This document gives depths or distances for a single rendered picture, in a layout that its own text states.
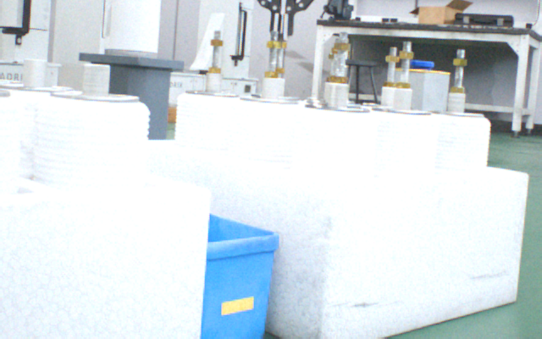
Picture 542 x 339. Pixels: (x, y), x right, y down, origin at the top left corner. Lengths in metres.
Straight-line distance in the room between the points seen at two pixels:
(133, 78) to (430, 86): 0.54
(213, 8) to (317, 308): 4.20
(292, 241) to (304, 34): 5.96
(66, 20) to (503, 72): 3.60
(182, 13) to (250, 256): 6.69
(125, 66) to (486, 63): 5.01
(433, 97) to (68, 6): 2.82
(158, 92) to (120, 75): 0.08
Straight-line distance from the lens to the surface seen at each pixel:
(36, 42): 3.43
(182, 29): 7.39
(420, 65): 1.28
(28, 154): 0.74
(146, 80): 1.40
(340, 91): 0.85
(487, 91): 6.20
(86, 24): 3.79
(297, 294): 0.81
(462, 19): 5.66
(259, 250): 0.76
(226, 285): 0.75
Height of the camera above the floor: 0.28
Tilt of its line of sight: 3 degrees down
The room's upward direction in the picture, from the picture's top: 5 degrees clockwise
